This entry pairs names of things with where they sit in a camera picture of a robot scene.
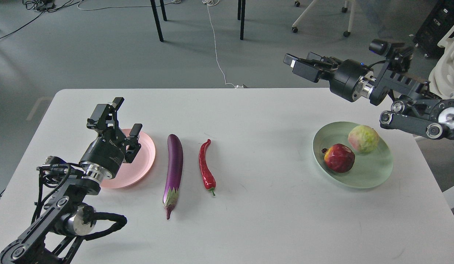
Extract light green plate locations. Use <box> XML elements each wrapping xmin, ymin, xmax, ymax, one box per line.
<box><xmin>312</xmin><ymin>121</ymin><xmax>393</xmax><ymax>189</ymax></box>

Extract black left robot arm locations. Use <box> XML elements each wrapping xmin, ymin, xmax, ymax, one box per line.
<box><xmin>0</xmin><ymin>97</ymin><xmax>142</xmax><ymax>264</ymax></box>

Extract purple eggplant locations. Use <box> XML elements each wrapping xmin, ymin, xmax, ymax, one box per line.
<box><xmin>163</xmin><ymin>134</ymin><xmax>184</xmax><ymax>220</ymax></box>

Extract black table leg right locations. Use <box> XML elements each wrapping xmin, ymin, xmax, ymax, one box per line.
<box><xmin>237</xmin><ymin>0</ymin><xmax>246</xmax><ymax>40</ymax></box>

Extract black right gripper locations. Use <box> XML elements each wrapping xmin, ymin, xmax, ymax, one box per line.
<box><xmin>284</xmin><ymin>52</ymin><xmax>371</xmax><ymax>102</ymax></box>

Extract green yellow round fruit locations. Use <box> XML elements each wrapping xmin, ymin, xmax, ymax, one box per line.
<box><xmin>348</xmin><ymin>125</ymin><xmax>380</xmax><ymax>153</ymax></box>

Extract red chili pepper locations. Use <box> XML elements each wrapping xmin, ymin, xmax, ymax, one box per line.
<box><xmin>198</xmin><ymin>139</ymin><xmax>216</xmax><ymax>197</ymax></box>

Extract black floor cables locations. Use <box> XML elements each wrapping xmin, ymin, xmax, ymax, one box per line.
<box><xmin>0</xmin><ymin>0</ymin><xmax>84</xmax><ymax>44</ymax></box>

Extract black equipment case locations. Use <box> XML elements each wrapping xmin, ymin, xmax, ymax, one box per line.
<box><xmin>413</xmin><ymin>0</ymin><xmax>454</xmax><ymax>58</ymax></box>

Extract white office chair right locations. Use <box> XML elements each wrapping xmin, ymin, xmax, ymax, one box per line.
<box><xmin>429</xmin><ymin>26</ymin><xmax>454</xmax><ymax>99</ymax></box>

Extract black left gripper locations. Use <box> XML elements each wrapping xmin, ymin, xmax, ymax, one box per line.
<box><xmin>79</xmin><ymin>97</ymin><xmax>142</xmax><ymax>179</ymax></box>

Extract black table leg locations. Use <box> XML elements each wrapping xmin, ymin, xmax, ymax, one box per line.
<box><xmin>237</xmin><ymin>0</ymin><xmax>246</xmax><ymax>40</ymax></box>
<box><xmin>150</xmin><ymin>0</ymin><xmax>167</xmax><ymax>43</ymax></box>

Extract white chair base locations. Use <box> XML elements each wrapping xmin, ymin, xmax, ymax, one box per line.
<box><xmin>291</xmin><ymin>0</ymin><xmax>356</xmax><ymax>37</ymax></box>

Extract pink plate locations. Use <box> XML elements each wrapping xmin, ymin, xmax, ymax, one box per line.
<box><xmin>100</xmin><ymin>131</ymin><xmax>156</xmax><ymax>189</ymax></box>

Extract black table leg left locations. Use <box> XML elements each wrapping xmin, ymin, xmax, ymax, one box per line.
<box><xmin>150</xmin><ymin>0</ymin><xmax>167</xmax><ymax>43</ymax></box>

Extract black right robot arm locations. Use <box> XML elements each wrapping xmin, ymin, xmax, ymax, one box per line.
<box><xmin>284</xmin><ymin>39</ymin><xmax>454</xmax><ymax>140</ymax></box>

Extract red pomegranate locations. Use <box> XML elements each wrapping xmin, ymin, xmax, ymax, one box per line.
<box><xmin>321</xmin><ymin>143</ymin><xmax>355</xmax><ymax>173</ymax></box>

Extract white floor cable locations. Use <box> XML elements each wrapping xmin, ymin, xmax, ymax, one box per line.
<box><xmin>202</xmin><ymin>0</ymin><xmax>246</xmax><ymax>89</ymax></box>

